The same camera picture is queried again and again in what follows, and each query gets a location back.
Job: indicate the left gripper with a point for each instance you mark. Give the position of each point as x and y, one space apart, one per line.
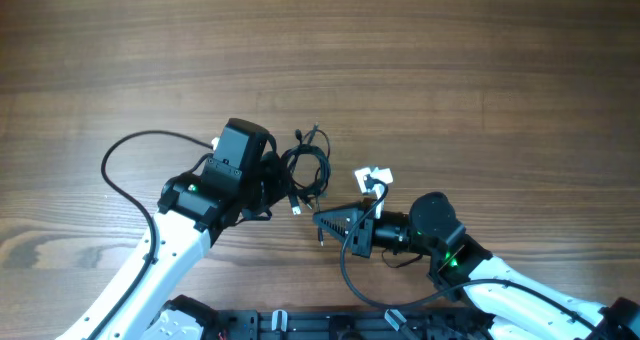
271 162

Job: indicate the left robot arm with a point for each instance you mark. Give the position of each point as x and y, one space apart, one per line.
236 181

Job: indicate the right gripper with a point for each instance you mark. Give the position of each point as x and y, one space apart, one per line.
363 231

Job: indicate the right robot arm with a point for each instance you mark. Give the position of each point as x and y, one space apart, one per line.
462 270

